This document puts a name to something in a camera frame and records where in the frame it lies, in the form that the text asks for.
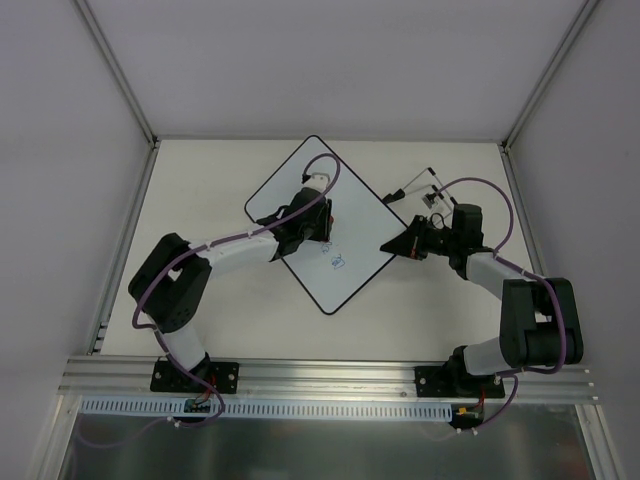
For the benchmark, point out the black-framed whiteboard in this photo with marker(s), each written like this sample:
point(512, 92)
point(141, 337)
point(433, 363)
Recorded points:
point(331, 272)

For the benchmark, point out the aluminium corner post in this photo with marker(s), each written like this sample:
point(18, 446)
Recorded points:
point(562, 50)
point(99, 38)

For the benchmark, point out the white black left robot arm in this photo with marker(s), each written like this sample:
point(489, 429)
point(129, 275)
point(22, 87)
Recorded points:
point(170, 284)

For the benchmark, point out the aluminium corner post left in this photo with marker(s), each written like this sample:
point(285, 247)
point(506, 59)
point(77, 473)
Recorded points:
point(99, 38)

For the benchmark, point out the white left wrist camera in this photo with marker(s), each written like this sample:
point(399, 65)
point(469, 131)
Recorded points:
point(316, 181)

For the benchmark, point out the wire whiteboard stand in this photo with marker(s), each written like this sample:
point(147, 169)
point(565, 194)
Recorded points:
point(435, 186)

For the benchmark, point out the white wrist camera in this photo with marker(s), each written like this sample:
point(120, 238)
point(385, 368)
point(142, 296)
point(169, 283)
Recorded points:
point(431, 200)
point(316, 181)

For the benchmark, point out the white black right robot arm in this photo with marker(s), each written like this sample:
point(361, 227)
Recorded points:
point(539, 327)

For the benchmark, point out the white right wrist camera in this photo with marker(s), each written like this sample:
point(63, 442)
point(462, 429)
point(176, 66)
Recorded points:
point(431, 200)

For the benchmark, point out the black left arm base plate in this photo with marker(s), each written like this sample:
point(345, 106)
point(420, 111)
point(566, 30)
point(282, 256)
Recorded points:
point(223, 376)

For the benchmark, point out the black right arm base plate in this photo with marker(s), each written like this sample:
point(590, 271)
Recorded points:
point(438, 382)

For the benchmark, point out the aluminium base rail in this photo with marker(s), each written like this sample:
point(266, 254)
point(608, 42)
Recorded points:
point(314, 380)

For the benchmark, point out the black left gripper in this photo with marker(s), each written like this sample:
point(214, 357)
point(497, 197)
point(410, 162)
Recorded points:
point(323, 220)

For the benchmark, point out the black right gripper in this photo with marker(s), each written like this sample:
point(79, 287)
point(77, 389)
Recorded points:
point(414, 237)

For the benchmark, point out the aluminium corner post right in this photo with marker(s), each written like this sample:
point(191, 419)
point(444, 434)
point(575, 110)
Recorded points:
point(562, 50)

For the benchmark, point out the white slotted cable duct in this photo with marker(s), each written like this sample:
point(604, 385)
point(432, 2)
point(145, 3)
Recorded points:
point(268, 409)

